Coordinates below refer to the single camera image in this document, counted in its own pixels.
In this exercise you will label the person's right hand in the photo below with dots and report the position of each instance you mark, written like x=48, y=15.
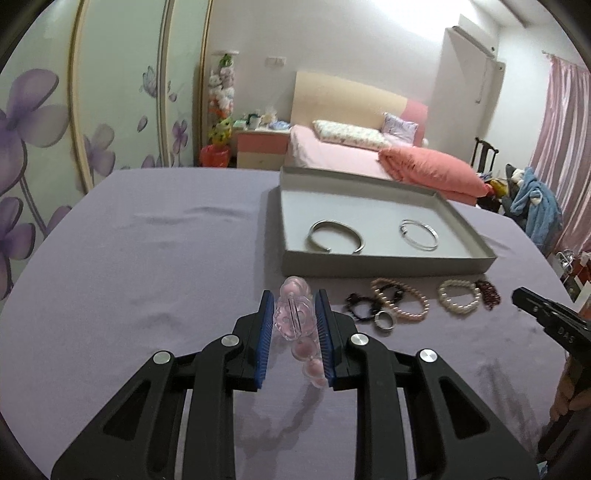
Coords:
x=565, y=392

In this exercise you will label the purple tablecloth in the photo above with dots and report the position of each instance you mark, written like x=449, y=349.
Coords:
x=138, y=258

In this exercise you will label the pink curtain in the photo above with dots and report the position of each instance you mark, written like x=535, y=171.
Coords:
x=565, y=138

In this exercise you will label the folded pink quilt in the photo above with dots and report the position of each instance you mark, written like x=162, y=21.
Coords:
x=429, y=168

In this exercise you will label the silver closed bangle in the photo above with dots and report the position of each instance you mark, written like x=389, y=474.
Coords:
x=433, y=232

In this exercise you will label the colourful clothes pile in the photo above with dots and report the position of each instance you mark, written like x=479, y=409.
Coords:
x=496, y=186

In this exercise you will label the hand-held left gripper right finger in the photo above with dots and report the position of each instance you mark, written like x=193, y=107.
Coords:
x=323, y=341

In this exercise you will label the white wall socket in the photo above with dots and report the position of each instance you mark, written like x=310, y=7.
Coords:
x=275, y=60

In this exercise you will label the red basket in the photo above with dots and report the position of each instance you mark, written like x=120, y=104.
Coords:
x=214, y=156

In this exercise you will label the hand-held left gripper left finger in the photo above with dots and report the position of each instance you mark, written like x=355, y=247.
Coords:
x=265, y=341

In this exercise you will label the white cup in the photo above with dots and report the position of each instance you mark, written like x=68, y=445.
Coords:
x=253, y=122

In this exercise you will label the bed with pink sheet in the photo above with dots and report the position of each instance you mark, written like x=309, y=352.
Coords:
x=332, y=154

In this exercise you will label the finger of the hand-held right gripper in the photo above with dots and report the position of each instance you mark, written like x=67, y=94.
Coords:
x=538, y=309

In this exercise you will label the purple square pillow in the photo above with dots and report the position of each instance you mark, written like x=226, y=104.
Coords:
x=399, y=125

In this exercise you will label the dark wooden chair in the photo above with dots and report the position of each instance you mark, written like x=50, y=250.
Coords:
x=485, y=154

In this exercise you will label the beige and pink headboard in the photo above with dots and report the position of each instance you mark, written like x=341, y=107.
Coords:
x=341, y=97

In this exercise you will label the plush toy bouquet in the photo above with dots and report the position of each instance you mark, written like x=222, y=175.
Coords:
x=220, y=92

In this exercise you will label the floral sliding door wardrobe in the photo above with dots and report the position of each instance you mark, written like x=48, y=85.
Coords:
x=115, y=92

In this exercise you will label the grey cardboard tray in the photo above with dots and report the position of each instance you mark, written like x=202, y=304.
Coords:
x=369, y=203

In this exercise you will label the silver open bangle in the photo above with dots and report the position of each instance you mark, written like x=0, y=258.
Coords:
x=332, y=222

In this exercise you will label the pink and beige nightstand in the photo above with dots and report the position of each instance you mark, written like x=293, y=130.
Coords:
x=261, y=147

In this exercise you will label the floral white pillow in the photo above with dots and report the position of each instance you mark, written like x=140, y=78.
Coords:
x=351, y=134

